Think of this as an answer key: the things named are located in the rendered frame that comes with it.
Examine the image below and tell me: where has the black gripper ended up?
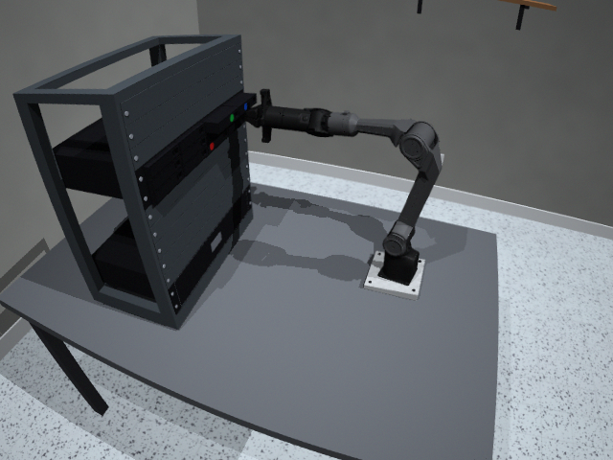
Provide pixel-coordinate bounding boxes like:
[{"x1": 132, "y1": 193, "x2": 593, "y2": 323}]
[{"x1": 239, "y1": 89, "x2": 286, "y2": 143}]

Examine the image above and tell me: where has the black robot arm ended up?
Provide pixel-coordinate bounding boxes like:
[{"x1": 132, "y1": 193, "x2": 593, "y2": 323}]
[{"x1": 282, "y1": 107, "x2": 443, "y2": 286}]

